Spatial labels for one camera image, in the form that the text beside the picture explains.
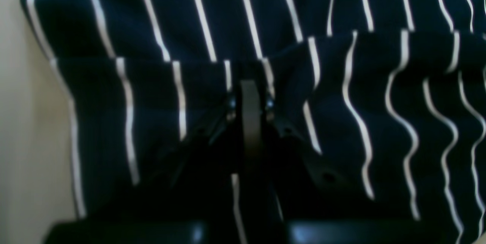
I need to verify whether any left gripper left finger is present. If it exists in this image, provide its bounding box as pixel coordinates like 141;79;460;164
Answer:
44;80;252;244

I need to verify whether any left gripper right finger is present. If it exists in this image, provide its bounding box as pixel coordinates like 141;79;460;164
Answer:
249;81;446;244

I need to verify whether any navy white striped t-shirt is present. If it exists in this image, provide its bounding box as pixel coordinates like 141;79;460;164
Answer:
20;0;485;244

